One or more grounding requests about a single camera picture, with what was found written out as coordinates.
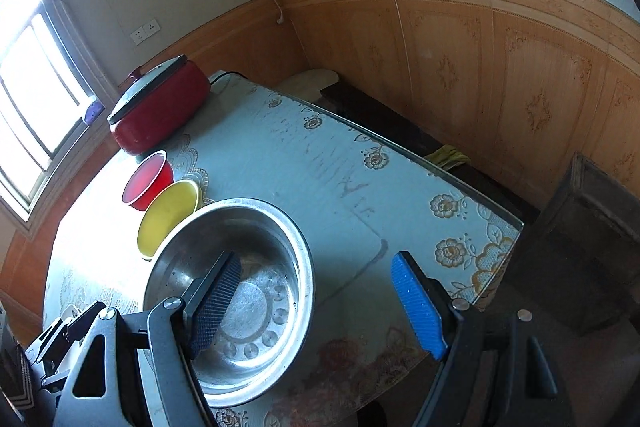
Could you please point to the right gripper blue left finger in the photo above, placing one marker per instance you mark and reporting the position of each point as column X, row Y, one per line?
column 210, row 300

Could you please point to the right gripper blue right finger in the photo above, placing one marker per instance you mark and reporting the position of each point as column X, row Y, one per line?
column 422, row 314

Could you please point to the stainless steel bowl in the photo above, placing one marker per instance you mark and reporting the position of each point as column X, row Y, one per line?
column 268, row 318

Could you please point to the yellow plastic bowl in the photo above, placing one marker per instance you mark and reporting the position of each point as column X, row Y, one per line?
column 174, row 204

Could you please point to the red plastic bowl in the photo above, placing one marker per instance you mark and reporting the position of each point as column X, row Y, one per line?
column 148, row 180

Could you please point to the floral plastic tablecloth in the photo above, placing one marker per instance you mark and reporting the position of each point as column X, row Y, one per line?
column 356, row 198

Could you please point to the yellow green cloth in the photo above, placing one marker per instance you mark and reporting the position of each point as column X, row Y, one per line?
column 447, row 157

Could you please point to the dark wooden stool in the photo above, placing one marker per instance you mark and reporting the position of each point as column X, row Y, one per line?
column 579, row 260

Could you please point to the red electric cooking pot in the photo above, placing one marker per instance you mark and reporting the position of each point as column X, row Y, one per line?
column 163, row 111

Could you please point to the window with metal bars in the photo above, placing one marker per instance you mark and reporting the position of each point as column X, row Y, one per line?
column 49, row 78

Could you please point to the blue white pack on sill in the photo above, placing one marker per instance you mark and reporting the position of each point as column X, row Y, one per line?
column 94, row 108

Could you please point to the pot lid with red knob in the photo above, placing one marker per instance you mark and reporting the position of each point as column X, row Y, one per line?
column 143, row 85

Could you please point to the white wall power socket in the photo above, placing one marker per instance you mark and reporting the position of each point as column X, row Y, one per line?
column 145, row 31

